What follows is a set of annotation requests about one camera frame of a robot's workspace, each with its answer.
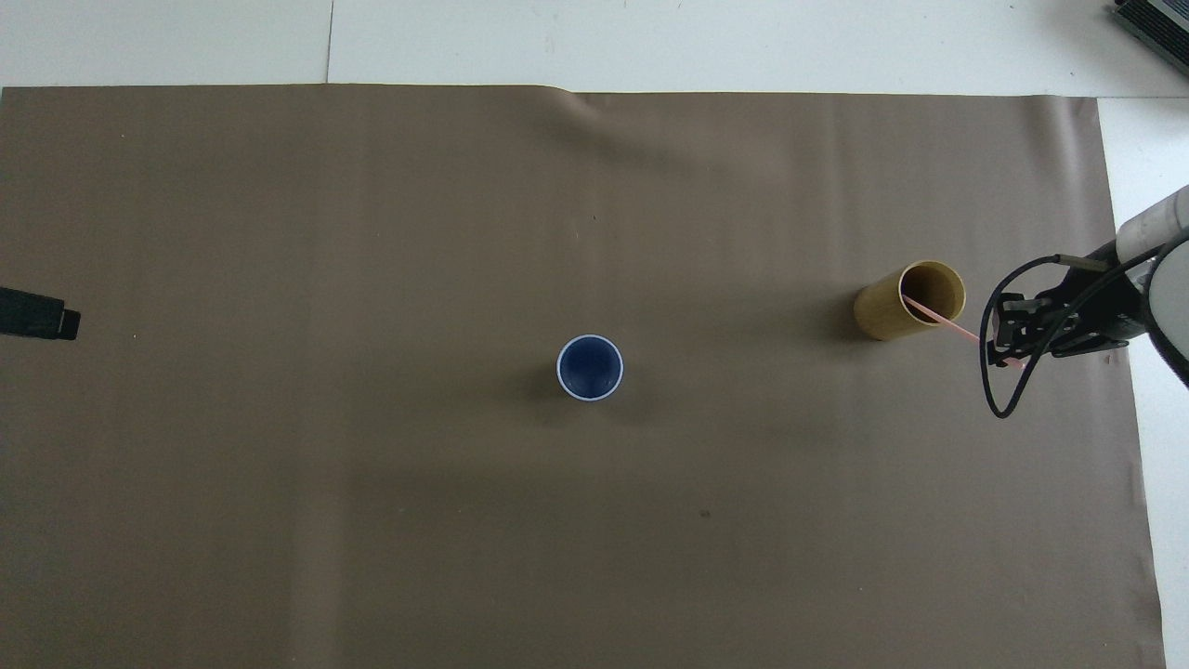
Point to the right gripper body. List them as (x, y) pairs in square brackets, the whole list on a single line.
[(1113, 308)]

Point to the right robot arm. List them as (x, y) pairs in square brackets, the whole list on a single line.
[(1152, 230)]

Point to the pink chopstick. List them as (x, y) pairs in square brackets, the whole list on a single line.
[(947, 321)]

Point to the yellow cylindrical cup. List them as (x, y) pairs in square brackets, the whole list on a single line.
[(882, 311)]

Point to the blue cup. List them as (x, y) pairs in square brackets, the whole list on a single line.
[(590, 370)]

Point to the black stand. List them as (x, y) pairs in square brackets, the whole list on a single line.
[(1156, 26)]

